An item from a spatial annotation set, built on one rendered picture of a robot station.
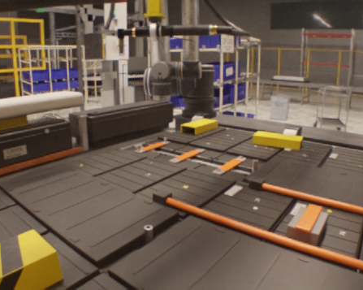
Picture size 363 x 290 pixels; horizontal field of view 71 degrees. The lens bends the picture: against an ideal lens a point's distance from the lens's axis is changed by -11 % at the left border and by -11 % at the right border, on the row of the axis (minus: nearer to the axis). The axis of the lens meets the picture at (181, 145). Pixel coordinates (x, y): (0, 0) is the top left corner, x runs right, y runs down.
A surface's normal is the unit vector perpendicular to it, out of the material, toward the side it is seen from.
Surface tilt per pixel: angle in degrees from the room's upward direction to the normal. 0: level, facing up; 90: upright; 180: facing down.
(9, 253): 0
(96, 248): 0
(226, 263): 0
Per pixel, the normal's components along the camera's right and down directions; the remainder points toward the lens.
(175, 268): 0.00, -0.96
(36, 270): 0.77, 0.18
